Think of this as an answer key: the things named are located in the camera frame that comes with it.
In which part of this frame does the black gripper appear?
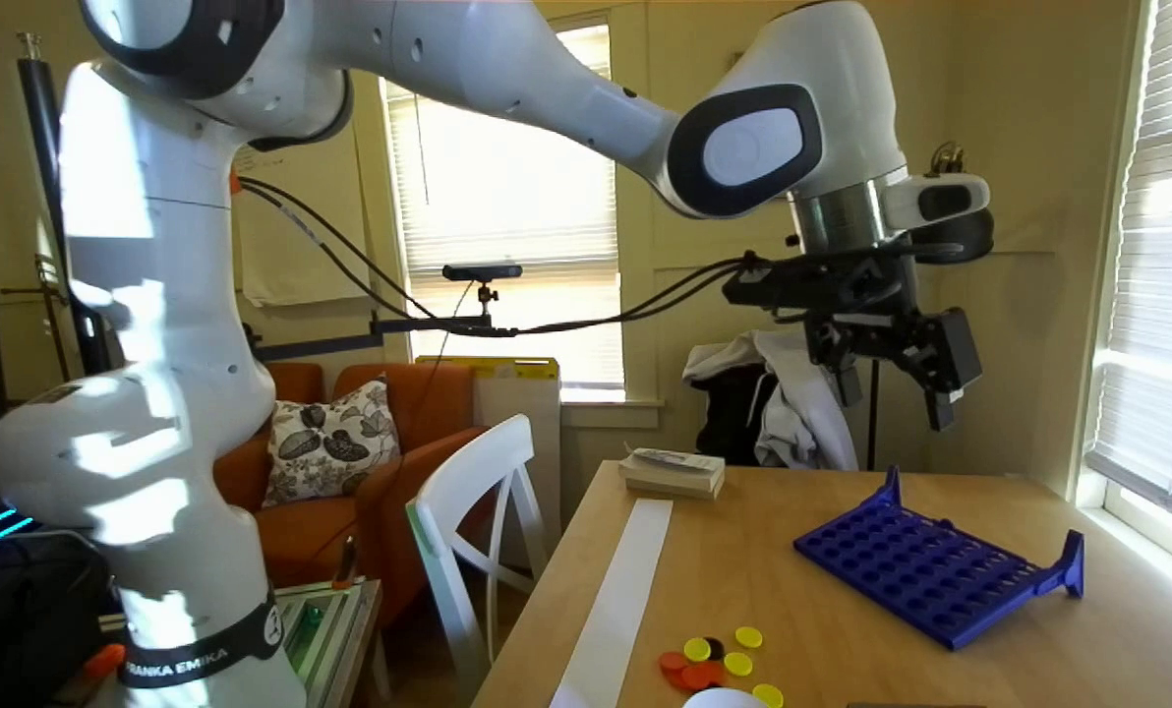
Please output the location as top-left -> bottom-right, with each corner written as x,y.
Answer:
803,289 -> 986,433

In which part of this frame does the blue connect four grid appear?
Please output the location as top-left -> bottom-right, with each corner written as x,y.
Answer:
791,469 -> 1091,657

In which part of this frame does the black floor lamp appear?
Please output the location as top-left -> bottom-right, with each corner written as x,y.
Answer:
865,136 -> 999,475

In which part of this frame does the black backpack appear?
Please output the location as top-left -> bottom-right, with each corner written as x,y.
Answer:
692,363 -> 784,469

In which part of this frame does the white window blind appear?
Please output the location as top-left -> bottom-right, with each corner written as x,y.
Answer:
1080,0 -> 1172,528

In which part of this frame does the tan wooden block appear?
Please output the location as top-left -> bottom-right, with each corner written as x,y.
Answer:
618,445 -> 733,505

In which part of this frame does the red game disc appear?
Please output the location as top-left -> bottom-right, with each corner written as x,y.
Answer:
656,649 -> 733,696

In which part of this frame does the yellow box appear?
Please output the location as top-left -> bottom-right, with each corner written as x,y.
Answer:
414,353 -> 563,386

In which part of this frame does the tall bright window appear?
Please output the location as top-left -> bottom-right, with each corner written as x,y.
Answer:
378,21 -> 626,399

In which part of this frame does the white wooden chair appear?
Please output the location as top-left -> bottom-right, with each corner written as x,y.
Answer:
400,414 -> 550,694

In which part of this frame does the leaf patterned cushion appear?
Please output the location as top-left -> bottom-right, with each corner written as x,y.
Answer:
261,378 -> 405,509

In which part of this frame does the orange armchair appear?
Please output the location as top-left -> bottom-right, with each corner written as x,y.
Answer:
210,358 -> 484,620

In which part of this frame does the black vertical pole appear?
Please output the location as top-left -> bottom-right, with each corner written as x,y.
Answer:
11,35 -> 127,378

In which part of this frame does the black equipment bag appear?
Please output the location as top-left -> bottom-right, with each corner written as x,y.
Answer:
0,528 -> 127,708

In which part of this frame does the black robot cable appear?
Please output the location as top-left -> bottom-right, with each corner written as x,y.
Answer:
232,172 -> 776,344

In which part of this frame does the white wall paper sheet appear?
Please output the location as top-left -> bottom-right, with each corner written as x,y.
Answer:
232,131 -> 375,310

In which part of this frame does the striped metal rail frame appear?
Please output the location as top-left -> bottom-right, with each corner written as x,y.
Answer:
277,578 -> 390,694

